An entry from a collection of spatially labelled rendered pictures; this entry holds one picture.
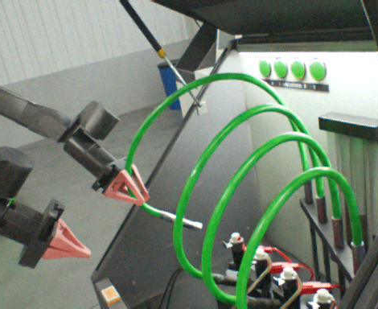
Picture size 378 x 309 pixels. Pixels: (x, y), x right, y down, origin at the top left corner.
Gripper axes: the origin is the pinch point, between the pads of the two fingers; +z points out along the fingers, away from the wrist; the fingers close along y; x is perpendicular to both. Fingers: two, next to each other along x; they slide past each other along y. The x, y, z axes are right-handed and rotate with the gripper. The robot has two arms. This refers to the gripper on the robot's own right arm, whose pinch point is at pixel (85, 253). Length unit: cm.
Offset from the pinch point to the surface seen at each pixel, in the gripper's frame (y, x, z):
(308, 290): 15.2, -9.6, 33.9
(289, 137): 34.7, -7.6, 15.1
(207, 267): 11.9, -12.5, 13.4
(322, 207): 27.6, 3.4, 36.4
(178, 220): 14.0, -4.6, 8.8
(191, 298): -14, 29, 39
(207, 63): 64, 331, 89
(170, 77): 35, 613, 126
